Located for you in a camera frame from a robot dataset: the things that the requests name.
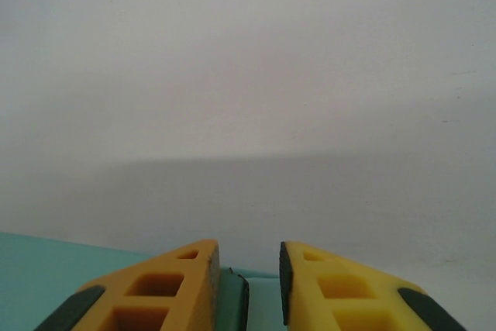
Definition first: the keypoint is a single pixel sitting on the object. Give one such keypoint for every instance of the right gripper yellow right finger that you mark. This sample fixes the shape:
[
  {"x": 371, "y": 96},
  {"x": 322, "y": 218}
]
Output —
[{"x": 310, "y": 280}]

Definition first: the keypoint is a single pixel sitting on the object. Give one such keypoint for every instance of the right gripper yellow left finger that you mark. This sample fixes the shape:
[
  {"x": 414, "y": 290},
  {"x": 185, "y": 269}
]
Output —
[{"x": 186, "y": 269}]

